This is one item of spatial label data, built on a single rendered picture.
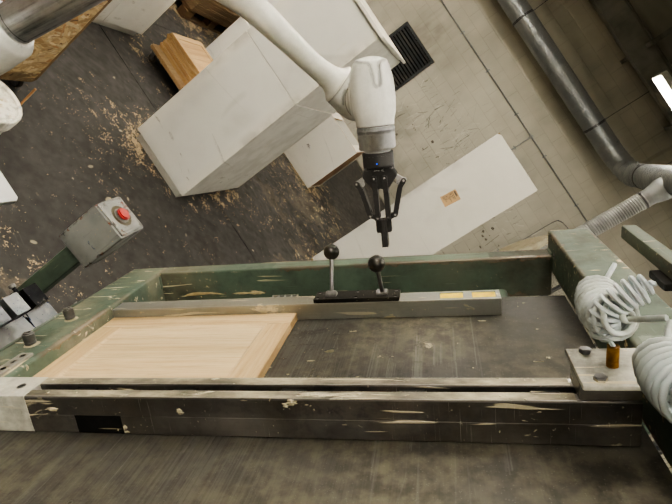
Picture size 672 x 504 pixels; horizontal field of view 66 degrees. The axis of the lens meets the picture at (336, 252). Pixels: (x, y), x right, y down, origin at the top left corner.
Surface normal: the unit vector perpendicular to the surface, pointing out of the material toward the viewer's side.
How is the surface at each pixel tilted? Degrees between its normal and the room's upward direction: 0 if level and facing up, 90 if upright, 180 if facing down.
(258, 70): 90
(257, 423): 90
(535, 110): 90
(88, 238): 90
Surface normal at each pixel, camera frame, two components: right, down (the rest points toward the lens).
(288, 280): -0.18, 0.31
